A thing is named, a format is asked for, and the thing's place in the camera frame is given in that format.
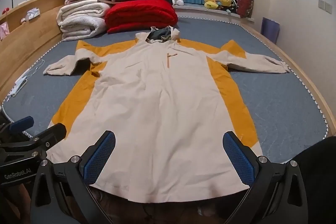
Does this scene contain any wooden bed frame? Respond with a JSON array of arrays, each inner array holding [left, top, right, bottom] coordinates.
[[0, 0, 336, 138]]

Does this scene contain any white fleece folded blanket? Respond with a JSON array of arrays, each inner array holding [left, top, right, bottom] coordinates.
[[57, 0, 111, 41]]

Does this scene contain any white window ledge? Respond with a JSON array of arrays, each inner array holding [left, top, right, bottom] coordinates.
[[173, 4, 255, 23]]

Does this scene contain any beige and yellow jacket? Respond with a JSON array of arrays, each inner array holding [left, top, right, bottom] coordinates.
[[43, 26, 290, 203]]

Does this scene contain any grey bed mattress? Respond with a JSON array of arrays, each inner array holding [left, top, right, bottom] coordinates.
[[0, 15, 330, 164]]

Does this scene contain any white tissue pack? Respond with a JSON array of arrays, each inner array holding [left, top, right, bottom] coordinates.
[[26, 8, 40, 20]]

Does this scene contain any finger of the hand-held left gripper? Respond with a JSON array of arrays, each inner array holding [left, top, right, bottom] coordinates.
[[25, 123, 67, 151], [0, 116, 34, 139]]

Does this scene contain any red folded blanket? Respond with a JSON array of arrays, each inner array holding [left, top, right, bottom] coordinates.
[[105, 0, 179, 35]]

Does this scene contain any white face mask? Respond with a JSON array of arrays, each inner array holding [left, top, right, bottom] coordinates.
[[8, 69, 30, 98]]

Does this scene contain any white wall switch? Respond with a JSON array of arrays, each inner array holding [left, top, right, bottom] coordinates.
[[318, 0, 332, 14]]

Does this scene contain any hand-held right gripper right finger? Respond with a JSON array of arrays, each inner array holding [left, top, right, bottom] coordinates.
[[223, 131, 309, 224]]

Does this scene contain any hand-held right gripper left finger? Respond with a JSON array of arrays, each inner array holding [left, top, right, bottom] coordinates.
[[30, 130, 116, 224]]

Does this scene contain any pink packet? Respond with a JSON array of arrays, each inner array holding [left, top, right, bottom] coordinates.
[[0, 23, 10, 40]]

